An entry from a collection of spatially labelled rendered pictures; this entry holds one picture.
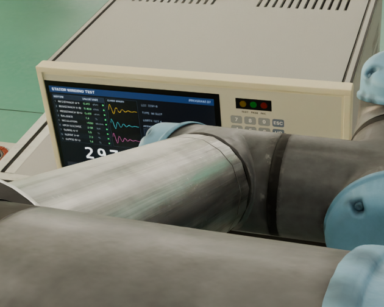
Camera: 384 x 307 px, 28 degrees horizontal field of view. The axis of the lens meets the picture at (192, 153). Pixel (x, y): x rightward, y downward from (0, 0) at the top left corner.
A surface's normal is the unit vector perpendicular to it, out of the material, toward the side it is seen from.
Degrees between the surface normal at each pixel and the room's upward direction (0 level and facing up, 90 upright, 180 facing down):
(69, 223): 22
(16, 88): 0
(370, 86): 87
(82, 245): 11
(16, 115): 0
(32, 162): 0
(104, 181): 35
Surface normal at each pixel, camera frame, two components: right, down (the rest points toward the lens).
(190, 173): 0.70, -0.64
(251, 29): -0.08, -0.84
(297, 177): -0.29, -0.20
